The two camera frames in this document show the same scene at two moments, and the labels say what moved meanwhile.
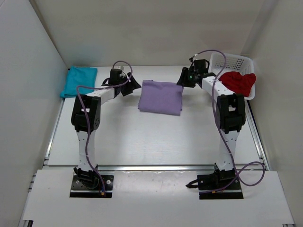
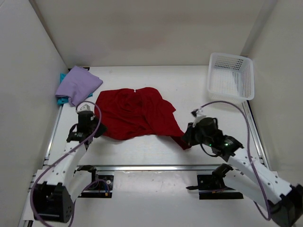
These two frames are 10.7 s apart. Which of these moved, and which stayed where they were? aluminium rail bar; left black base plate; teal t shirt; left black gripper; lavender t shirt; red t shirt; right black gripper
Moved: red t shirt; lavender t shirt; left black gripper; teal t shirt; right black gripper
Stayed: aluminium rail bar; left black base plate
